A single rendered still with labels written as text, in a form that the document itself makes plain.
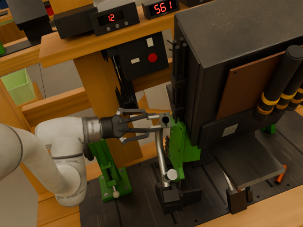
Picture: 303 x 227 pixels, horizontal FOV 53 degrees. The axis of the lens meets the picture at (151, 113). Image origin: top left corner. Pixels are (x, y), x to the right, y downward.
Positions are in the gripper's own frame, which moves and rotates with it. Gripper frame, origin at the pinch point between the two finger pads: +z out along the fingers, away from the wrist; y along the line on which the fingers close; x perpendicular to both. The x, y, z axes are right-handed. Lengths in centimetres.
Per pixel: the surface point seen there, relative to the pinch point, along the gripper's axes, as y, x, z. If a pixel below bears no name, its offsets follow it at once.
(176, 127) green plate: -3.9, -6.7, 4.4
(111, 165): -11.5, 22.2, -16.4
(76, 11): 38.4, -10.4, -24.4
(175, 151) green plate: -11.3, -0.5, 4.4
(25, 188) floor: -12, 203, -81
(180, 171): -18.5, -1.7, 4.6
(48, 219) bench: -29, 39, -44
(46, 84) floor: 142, 358, -69
